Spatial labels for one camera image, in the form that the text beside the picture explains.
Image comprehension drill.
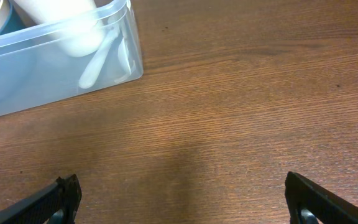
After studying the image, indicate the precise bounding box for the cream plastic cup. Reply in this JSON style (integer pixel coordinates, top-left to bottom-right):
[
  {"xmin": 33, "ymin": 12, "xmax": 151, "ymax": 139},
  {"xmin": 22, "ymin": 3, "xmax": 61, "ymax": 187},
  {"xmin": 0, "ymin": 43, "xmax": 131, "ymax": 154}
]
[{"xmin": 16, "ymin": 0, "xmax": 105, "ymax": 57}]

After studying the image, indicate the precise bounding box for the white plastic spoon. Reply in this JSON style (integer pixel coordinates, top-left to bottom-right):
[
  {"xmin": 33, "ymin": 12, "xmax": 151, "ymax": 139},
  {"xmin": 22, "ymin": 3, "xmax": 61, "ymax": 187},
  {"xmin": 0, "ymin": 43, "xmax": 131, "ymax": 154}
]
[{"xmin": 78, "ymin": 27, "xmax": 120, "ymax": 89}]

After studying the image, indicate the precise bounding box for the blue plastic bowl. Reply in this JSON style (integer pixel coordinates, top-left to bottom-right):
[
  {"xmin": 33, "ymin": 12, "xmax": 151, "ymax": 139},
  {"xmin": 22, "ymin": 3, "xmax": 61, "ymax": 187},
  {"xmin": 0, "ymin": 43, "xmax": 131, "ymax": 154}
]
[{"xmin": 0, "ymin": 1, "xmax": 25, "ymax": 35}]

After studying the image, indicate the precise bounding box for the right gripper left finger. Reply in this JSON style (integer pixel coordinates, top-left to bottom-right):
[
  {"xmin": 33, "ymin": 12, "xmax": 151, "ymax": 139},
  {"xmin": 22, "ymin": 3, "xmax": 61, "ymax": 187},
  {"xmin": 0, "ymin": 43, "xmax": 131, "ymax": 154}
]
[{"xmin": 0, "ymin": 174, "xmax": 81, "ymax": 224}]

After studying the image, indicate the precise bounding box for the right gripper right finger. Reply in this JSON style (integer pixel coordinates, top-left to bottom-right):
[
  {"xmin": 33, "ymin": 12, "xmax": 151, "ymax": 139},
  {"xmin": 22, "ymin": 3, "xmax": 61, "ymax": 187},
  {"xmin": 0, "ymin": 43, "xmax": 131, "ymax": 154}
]
[{"xmin": 285, "ymin": 172, "xmax": 358, "ymax": 224}]

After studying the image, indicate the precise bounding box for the clear plastic storage container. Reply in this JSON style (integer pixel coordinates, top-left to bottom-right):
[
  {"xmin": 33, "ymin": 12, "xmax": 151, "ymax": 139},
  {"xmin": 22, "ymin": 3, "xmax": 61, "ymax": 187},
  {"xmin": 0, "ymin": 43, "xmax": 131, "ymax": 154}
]
[{"xmin": 0, "ymin": 0, "xmax": 144, "ymax": 116}]

